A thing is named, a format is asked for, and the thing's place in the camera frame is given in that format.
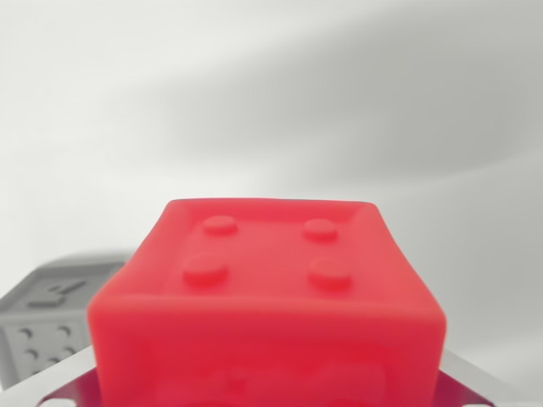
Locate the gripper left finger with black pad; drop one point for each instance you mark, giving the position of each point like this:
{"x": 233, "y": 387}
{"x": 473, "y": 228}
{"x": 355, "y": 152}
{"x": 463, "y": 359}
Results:
{"x": 63, "y": 381}

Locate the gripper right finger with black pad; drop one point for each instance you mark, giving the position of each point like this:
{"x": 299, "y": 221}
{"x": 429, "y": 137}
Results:
{"x": 458, "y": 381}

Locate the red studded cube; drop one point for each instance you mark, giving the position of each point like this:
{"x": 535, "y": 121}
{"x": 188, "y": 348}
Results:
{"x": 267, "y": 339}

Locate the grey studded cube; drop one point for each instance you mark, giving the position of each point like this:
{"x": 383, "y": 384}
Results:
{"x": 38, "y": 313}

